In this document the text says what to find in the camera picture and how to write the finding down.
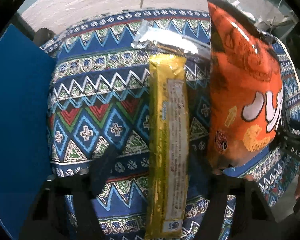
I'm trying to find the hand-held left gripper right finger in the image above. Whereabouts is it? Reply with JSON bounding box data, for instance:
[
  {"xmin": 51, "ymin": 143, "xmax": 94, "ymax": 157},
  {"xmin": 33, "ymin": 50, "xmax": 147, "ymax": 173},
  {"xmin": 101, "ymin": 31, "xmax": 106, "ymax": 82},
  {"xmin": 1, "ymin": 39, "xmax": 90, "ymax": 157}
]
[{"xmin": 210, "ymin": 167, "xmax": 280, "ymax": 240}]

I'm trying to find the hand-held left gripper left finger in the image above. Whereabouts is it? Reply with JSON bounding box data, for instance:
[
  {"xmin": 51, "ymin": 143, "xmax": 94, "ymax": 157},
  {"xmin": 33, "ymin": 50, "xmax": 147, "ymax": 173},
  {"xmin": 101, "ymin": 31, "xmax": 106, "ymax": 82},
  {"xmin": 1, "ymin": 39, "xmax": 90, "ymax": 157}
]
[{"xmin": 22, "ymin": 144, "xmax": 120, "ymax": 240}]

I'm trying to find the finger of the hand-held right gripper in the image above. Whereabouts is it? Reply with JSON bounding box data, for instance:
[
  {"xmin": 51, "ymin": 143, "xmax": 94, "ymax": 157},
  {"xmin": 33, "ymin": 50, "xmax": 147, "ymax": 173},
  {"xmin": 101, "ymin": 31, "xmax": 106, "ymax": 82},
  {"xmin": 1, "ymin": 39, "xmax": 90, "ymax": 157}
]
[{"xmin": 277, "ymin": 121, "xmax": 300, "ymax": 143}]

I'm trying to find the long yellow biscuit packet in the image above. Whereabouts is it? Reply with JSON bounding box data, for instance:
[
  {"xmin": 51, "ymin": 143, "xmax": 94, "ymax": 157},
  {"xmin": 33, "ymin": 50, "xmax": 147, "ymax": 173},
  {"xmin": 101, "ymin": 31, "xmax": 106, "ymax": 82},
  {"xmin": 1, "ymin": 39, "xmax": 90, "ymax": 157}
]
[{"xmin": 144, "ymin": 54, "xmax": 190, "ymax": 240}]

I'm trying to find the orange puffed snack bag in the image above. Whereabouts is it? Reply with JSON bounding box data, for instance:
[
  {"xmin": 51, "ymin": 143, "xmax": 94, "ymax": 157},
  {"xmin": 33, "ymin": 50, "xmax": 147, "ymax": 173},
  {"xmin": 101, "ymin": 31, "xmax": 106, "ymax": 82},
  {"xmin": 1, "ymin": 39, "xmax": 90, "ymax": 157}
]
[{"xmin": 206, "ymin": 0, "xmax": 283, "ymax": 169}]

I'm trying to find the blue cardboard box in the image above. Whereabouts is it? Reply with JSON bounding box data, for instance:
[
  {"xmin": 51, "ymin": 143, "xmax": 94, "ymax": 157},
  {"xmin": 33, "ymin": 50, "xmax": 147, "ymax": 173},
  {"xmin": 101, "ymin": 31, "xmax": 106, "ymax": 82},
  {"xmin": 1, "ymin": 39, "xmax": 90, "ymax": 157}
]
[{"xmin": 0, "ymin": 24, "xmax": 56, "ymax": 240}]

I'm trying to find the silver foil snack packet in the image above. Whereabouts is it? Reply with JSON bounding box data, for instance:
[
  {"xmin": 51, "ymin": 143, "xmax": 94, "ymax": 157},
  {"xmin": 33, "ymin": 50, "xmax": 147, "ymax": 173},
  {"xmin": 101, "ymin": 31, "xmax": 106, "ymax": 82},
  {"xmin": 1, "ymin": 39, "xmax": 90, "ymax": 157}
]
[{"xmin": 131, "ymin": 20, "xmax": 212, "ymax": 60}]

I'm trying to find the blue patterned tablecloth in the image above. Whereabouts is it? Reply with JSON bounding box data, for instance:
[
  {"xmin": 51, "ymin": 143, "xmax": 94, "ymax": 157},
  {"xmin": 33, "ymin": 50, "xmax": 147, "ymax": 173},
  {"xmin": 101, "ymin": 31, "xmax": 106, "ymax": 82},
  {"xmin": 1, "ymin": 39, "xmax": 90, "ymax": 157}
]
[{"xmin": 39, "ymin": 7, "xmax": 300, "ymax": 240}]

